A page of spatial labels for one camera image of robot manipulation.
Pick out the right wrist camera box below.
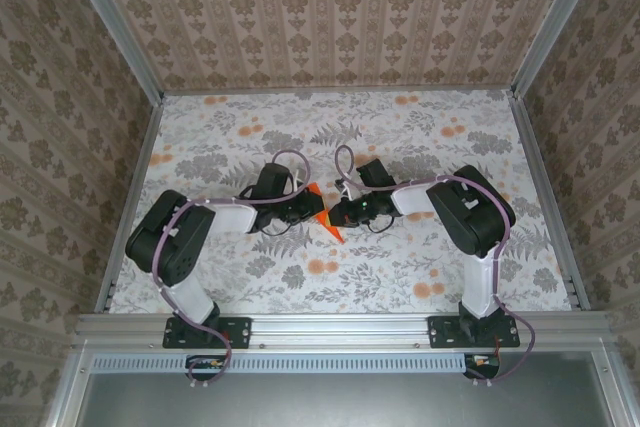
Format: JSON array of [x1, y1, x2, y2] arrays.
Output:
[[355, 158, 397, 192]]

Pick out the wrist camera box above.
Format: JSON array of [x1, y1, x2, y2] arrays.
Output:
[[255, 163, 295, 198], [355, 158, 397, 192]]

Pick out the orange paper sheet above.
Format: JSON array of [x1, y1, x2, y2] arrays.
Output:
[[306, 180, 347, 245]]

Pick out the right aluminium corner post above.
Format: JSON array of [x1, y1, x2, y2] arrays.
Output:
[[509, 0, 610, 101]]

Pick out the left aluminium side rail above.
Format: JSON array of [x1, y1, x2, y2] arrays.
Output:
[[92, 94, 166, 316]]

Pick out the aluminium corner post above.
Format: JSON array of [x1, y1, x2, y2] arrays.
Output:
[[509, 0, 610, 101], [58, 0, 166, 103]]

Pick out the black cable port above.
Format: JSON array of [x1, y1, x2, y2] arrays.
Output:
[[463, 352, 502, 381], [185, 354, 227, 383]]

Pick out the left black cable port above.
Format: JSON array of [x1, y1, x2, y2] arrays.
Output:
[[185, 354, 227, 383]]

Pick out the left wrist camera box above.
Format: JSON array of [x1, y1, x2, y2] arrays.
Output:
[[255, 163, 295, 198]]

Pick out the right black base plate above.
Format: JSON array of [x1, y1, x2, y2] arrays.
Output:
[[428, 315, 521, 350]]

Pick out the left thin black wrist cable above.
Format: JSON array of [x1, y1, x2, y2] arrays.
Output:
[[258, 216, 297, 238]]

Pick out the aluminium back edge strip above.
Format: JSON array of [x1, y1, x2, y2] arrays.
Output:
[[160, 84, 516, 97]]

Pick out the right aluminium side rail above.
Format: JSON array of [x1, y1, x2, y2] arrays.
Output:
[[507, 89, 594, 313]]

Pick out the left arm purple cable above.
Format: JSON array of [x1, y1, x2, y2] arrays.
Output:
[[155, 148, 312, 391]]

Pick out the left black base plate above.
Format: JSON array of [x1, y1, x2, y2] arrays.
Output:
[[162, 315, 252, 350]]

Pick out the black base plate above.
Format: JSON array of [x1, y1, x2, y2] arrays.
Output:
[[428, 315, 521, 350], [162, 315, 252, 350]]

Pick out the left aluminium corner post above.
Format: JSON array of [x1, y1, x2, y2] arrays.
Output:
[[58, 0, 166, 103]]

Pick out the right thin black wrist cable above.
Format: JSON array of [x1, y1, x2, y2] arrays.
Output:
[[366, 213, 402, 235]]

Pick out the floral patterned table cover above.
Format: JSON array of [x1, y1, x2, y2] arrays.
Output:
[[107, 89, 576, 316]]

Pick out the aluminium front rail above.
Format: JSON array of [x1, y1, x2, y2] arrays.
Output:
[[74, 310, 615, 351]]

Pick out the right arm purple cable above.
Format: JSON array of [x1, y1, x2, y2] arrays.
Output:
[[332, 144, 539, 388]]

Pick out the right black cable port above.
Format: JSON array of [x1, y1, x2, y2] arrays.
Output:
[[463, 352, 502, 381]]

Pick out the slotted grey cable duct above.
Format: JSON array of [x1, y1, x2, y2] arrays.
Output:
[[92, 354, 466, 376]]

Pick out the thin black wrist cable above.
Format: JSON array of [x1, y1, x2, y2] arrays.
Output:
[[366, 213, 402, 235], [258, 216, 297, 238]]

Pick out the aluminium side rail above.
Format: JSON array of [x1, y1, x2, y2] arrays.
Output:
[[92, 94, 166, 316], [507, 89, 594, 313]]

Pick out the grey metal panel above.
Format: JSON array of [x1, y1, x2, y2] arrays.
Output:
[[82, 371, 609, 427]]

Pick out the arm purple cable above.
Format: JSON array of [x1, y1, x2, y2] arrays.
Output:
[[155, 148, 312, 391], [332, 144, 539, 388]]

